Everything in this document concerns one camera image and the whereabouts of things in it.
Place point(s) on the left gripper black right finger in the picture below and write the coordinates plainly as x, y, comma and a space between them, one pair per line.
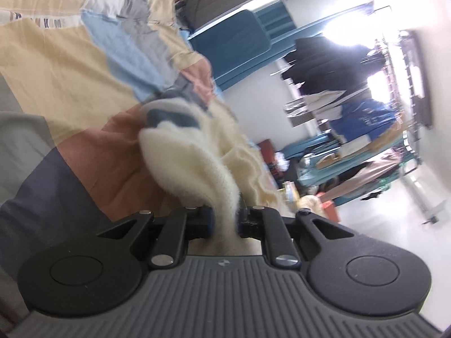
349, 270

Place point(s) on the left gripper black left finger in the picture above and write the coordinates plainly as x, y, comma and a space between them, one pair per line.
96, 273

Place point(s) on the cream fleece sweater blue stripes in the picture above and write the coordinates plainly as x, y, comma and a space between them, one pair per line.
198, 153

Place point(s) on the orange cardboard box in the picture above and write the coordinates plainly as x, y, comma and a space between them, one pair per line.
329, 208

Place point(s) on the cream pile of bedding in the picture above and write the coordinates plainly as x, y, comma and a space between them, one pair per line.
311, 202

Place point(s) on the pink hanging coat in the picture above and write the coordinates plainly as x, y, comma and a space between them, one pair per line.
367, 177

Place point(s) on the red storage box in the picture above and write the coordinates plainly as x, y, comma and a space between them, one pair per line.
268, 154

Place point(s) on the blue white varsity jacket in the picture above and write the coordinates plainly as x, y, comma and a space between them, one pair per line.
354, 119

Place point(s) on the striped hanging garment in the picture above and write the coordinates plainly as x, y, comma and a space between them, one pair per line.
297, 112

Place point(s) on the patchwork pastel quilt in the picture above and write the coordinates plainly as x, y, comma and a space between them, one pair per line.
74, 77

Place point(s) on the blue curtain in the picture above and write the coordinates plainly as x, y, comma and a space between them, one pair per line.
279, 25

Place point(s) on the blue upholstered chair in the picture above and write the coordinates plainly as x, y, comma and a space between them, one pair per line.
232, 43

